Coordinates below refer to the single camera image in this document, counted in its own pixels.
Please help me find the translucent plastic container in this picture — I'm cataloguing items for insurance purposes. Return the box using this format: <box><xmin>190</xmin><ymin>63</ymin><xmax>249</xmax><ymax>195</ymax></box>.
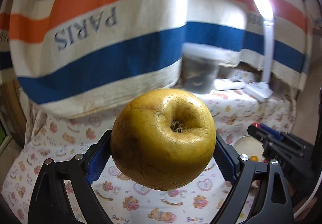
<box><xmin>182</xmin><ymin>42</ymin><xmax>225</xmax><ymax>94</ymax></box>

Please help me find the cream round plate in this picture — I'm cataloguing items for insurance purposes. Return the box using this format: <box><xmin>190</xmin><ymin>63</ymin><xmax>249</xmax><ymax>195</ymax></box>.
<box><xmin>234</xmin><ymin>136</ymin><xmax>265</xmax><ymax>162</ymax></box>

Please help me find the white desk lamp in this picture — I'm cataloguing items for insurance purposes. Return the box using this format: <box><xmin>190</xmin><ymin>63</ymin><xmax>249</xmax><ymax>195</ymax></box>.
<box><xmin>245</xmin><ymin>0</ymin><xmax>275</xmax><ymax>102</ymax></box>

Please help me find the striped Paris towel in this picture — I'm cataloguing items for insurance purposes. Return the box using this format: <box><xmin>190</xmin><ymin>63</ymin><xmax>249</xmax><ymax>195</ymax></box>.
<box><xmin>0</xmin><ymin>0</ymin><xmax>314</xmax><ymax>119</ymax></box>

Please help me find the red cherry tomato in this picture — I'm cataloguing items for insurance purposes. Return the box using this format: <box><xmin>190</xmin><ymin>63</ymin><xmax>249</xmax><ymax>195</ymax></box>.
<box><xmin>252</xmin><ymin>123</ymin><xmax>261</xmax><ymax>128</ymax></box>

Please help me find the large yellow apple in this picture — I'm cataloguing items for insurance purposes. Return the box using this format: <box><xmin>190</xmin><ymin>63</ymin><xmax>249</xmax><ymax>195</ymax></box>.
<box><xmin>110</xmin><ymin>89</ymin><xmax>216</xmax><ymax>191</ymax></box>

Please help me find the wooden headboard panel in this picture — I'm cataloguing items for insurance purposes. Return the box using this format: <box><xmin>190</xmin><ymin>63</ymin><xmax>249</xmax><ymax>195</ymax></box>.
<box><xmin>288</xmin><ymin>16</ymin><xmax>321</xmax><ymax>144</ymax></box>

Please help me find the baby bear printed cloth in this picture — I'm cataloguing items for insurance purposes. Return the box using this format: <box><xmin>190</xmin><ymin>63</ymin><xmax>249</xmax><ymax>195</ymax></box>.
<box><xmin>0</xmin><ymin>67</ymin><xmax>297</xmax><ymax>224</ymax></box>

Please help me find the white remote control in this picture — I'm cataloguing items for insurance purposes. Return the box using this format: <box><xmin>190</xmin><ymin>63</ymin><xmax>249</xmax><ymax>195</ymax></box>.
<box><xmin>213</xmin><ymin>78</ymin><xmax>246</xmax><ymax>91</ymax></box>

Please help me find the small yellow-orange kumquat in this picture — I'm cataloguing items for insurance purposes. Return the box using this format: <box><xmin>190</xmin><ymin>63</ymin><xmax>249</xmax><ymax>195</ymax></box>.
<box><xmin>250</xmin><ymin>155</ymin><xmax>259</xmax><ymax>162</ymax></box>

